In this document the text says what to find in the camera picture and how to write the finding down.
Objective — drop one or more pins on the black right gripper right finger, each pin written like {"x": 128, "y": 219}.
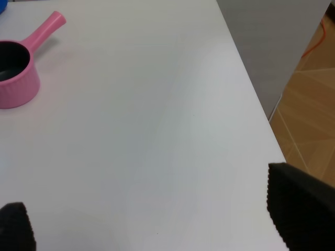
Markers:
{"x": 301, "y": 208}

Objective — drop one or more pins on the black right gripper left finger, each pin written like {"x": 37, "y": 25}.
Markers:
{"x": 16, "y": 230}

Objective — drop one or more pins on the blue rolled towel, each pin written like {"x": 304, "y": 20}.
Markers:
{"x": 3, "y": 5}

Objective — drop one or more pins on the pink saucepan with handle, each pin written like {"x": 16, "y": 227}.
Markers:
{"x": 20, "y": 82}

